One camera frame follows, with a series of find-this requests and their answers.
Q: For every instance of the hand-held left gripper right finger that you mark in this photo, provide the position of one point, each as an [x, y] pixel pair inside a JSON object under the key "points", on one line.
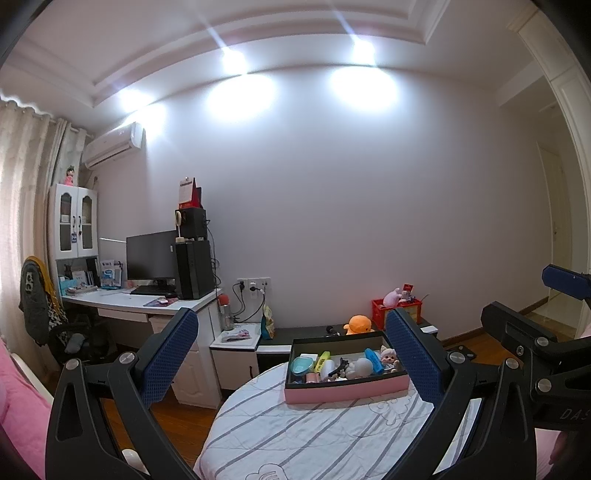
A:
{"points": [[413, 355]]}

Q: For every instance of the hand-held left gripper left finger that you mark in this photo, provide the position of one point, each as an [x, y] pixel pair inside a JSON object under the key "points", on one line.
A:
{"points": [[168, 355]]}

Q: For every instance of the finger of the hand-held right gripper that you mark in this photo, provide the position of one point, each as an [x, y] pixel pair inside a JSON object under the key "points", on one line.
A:
{"points": [[508, 323], [565, 281]]}

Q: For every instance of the big-eyed doll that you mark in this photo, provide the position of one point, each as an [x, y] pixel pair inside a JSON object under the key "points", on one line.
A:
{"points": [[391, 361]]}

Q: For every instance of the blue long cardboard box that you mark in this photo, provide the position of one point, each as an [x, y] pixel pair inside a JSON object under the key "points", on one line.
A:
{"points": [[373, 361]]}

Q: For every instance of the white round figure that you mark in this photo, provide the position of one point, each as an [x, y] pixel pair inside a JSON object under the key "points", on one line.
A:
{"points": [[359, 369]]}

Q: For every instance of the black clip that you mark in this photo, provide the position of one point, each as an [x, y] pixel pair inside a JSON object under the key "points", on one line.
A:
{"points": [[340, 362]]}

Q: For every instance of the pink and black storage box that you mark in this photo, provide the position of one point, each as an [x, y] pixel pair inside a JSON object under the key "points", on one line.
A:
{"points": [[346, 392]]}

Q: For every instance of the white plastic bottle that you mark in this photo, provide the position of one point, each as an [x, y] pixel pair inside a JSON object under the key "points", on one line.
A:
{"points": [[328, 368]]}

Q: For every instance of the yellow highlighter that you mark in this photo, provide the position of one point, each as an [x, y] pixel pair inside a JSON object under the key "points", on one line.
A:
{"points": [[323, 361]]}

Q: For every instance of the white small box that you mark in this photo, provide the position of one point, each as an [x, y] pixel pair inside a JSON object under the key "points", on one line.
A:
{"points": [[310, 356]]}

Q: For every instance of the teal round container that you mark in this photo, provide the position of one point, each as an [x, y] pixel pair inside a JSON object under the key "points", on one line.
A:
{"points": [[302, 365]]}

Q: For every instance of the pink printed bed sheet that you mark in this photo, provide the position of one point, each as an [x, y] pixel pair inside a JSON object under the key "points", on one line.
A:
{"points": [[577, 457]]}

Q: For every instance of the red plastic crate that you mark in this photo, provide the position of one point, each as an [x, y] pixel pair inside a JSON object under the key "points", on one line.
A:
{"points": [[381, 316]]}

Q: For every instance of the pink mouse pad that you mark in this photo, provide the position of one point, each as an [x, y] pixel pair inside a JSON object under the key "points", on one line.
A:
{"points": [[160, 302]]}

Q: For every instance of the pink plush toy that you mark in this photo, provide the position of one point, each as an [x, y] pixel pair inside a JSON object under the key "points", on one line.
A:
{"points": [[392, 297]]}

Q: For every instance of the small white cabinet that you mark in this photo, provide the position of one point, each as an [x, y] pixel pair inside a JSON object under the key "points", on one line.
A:
{"points": [[231, 364]]}

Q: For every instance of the orange octopus plush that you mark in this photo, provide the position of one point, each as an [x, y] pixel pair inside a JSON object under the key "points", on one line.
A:
{"points": [[358, 325]]}

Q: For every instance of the red packet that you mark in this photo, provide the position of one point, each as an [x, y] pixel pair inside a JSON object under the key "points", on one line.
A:
{"points": [[407, 290]]}

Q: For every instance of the black keyboard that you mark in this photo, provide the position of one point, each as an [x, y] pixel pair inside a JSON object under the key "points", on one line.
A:
{"points": [[152, 290]]}

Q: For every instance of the water bottle with red cap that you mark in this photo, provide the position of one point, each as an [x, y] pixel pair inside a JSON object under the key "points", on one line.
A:
{"points": [[226, 316]]}

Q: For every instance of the white desk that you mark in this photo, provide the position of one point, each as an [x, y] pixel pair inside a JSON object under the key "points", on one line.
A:
{"points": [[115, 307]]}

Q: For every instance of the black office chair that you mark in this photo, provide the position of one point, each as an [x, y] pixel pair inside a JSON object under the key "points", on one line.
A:
{"points": [[87, 341]]}

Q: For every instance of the black computer tower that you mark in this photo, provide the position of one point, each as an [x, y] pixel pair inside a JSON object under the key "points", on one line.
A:
{"points": [[194, 270]]}

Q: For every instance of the blue and white package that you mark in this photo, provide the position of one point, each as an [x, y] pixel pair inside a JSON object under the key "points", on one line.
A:
{"points": [[111, 274]]}

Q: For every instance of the black computer monitor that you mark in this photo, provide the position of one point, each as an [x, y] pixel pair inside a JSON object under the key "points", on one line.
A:
{"points": [[150, 256]]}

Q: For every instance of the colourful snack bag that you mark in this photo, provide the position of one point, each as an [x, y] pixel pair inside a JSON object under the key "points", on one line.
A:
{"points": [[268, 323]]}

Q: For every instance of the stack of books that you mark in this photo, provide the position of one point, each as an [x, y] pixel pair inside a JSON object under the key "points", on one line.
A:
{"points": [[82, 290]]}

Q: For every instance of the black speaker box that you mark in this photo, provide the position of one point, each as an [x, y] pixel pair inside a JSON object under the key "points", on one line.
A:
{"points": [[194, 224]]}

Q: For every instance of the chair with draped clothes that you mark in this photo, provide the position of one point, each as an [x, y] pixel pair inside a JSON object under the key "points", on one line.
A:
{"points": [[39, 300]]}

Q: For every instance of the pink quilt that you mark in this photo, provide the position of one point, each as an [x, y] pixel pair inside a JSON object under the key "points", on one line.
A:
{"points": [[23, 406]]}

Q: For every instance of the red desk calendar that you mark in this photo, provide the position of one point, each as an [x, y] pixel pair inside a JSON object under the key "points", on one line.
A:
{"points": [[189, 194]]}

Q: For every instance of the white glass-door cabinet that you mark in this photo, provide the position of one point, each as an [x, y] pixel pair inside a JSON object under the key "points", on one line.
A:
{"points": [[74, 191]]}

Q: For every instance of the pink figurine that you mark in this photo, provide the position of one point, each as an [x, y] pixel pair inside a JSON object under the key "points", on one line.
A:
{"points": [[69, 176]]}

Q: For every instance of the beige curtain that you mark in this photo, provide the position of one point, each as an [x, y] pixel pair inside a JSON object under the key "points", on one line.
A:
{"points": [[18, 207]]}

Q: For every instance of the white air conditioner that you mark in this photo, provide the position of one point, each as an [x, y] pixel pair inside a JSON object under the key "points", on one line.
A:
{"points": [[111, 145]]}

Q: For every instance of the white wall socket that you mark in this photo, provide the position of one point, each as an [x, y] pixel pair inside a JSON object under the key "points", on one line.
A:
{"points": [[253, 284]]}

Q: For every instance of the white door frame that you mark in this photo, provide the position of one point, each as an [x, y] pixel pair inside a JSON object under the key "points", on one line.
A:
{"points": [[561, 92]]}

